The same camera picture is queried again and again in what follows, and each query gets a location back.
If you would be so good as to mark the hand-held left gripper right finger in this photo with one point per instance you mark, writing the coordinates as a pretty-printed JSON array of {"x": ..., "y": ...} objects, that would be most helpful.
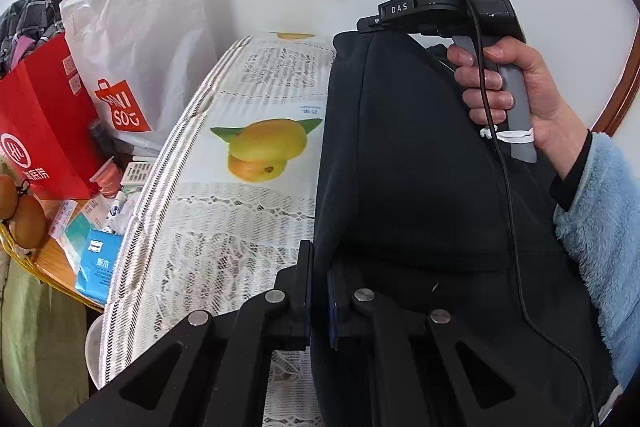
[{"x": 334, "y": 307}]

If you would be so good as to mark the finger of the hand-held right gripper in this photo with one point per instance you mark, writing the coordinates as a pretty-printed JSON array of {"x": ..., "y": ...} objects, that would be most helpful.
[{"x": 370, "y": 24}]

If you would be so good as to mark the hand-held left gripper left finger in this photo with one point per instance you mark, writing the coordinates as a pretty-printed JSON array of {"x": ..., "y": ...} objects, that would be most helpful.
[{"x": 299, "y": 302}]

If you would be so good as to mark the black garment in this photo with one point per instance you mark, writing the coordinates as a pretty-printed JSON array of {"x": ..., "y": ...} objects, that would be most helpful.
[{"x": 425, "y": 167}]

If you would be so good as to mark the person's right forearm blue sleeve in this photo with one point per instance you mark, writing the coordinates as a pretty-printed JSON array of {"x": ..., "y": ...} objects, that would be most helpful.
[{"x": 600, "y": 247}]

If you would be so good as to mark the person's right hand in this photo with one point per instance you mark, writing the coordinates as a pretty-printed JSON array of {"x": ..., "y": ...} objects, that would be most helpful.
[{"x": 545, "y": 92}]

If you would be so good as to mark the white lace fruit-print tablecloth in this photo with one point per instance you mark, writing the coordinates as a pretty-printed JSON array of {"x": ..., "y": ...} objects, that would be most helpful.
[{"x": 240, "y": 207}]

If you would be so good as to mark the blue tissue packet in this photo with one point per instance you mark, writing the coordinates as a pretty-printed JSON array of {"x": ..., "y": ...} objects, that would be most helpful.
[{"x": 99, "y": 267}]

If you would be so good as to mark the white bowl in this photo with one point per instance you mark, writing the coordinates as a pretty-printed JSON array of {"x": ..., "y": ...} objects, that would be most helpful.
[{"x": 93, "y": 347}]

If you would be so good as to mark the white plastic shopping bag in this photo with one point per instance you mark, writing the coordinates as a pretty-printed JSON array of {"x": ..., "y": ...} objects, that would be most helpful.
[{"x": 145, "y": 42}]

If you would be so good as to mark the teal and white packet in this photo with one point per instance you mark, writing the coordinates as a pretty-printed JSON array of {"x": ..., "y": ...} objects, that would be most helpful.
[{"x": 80, "y": 234}]

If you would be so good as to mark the green cloth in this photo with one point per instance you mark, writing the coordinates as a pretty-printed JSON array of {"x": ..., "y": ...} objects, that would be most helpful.
[{"x": 40, "y": 347}]

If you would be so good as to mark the brown egg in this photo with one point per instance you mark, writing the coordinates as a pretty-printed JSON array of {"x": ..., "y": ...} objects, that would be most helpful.
[
  {"x": 29, "y": 221},
  {"x": 6, "y": 198}
]

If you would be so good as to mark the red paper shopping bag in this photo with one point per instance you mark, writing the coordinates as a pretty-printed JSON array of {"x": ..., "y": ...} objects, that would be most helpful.
[{"x": 42, "y": 132}]

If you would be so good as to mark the dark plaid cloth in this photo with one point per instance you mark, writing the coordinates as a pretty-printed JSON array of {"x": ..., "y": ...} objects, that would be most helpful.
[{"x": 30, "y": 22}]

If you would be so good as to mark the brown wooden door frame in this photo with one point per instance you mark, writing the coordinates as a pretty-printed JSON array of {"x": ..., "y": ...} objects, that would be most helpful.
[{"x": 622, "y": 82}]

